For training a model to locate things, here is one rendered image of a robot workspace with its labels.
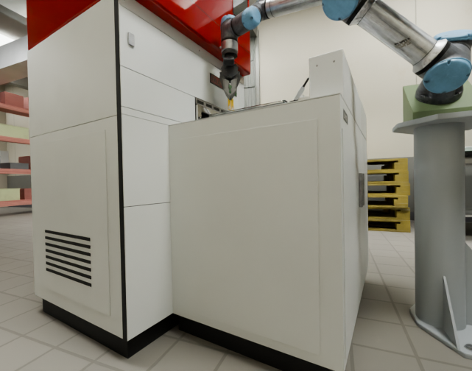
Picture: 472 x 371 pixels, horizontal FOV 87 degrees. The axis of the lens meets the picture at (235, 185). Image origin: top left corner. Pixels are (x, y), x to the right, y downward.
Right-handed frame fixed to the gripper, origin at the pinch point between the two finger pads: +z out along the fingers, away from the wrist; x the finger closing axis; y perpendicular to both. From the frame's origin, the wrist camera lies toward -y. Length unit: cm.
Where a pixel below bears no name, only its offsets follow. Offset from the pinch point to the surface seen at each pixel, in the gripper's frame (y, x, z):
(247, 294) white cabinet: -31, -6, 74
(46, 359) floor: -29, 63, 97
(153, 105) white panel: -20.3, 27.1, 9.4
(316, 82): -36.1, -27.4, 9.0
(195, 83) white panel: 0.4, 15.4, -6.4
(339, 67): -39, -33, 6
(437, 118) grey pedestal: -20, -74, 17
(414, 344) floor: -20, -65, 97
